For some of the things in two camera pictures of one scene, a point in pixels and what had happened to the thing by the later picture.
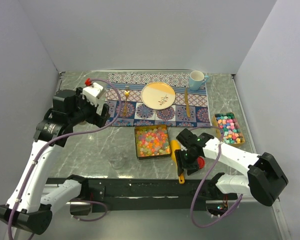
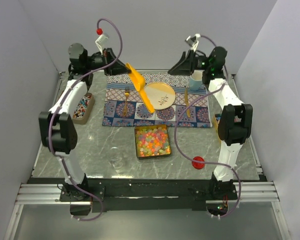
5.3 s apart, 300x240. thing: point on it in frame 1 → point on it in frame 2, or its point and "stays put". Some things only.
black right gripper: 191,168 → 185,66
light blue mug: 196,79 stays put
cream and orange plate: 158,95 stays put
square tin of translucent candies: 152,141 stays put
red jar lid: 201,162 stays put
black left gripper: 95,118 → 118,68
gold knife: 187,105 stays put
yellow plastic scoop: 175,144 → 139,81
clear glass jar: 115,157 stays put
